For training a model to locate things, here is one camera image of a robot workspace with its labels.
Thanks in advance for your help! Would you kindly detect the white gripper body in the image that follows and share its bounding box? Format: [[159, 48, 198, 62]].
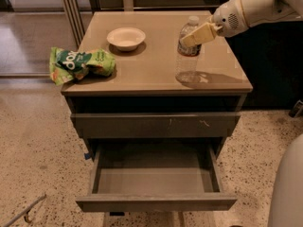
[[211, 0, 249, 38]]

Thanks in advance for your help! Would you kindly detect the metal bar on floor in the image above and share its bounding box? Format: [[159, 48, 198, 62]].
[[3, 194, 46, 227]]

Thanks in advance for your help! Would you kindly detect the grey drawer cabinet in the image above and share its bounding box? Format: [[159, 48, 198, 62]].
[[62, 11, 252, 227]]

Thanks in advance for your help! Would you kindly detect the white bowl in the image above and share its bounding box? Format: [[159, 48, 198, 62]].
[[107, 27, 146, 52]]

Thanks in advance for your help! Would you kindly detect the dark caster wheel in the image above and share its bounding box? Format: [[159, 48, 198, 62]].
[[289, 99, 303, 117]]

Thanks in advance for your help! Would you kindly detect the open grey middle drawer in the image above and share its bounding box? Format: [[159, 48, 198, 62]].
[[76, 142, 237, 212]]

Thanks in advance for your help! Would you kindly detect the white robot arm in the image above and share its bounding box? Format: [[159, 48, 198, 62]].
[[181, 0, 303, 227]]

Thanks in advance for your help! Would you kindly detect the closed grey top drawer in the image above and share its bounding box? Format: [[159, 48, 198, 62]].
[[71, 113, 240, 139]]

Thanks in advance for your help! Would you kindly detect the clear plastic water bottle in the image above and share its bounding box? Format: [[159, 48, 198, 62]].
[[175, 16, 201, 83]]

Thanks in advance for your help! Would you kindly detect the green chip bag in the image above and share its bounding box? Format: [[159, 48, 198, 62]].
[[49, 47, 116, 85]]

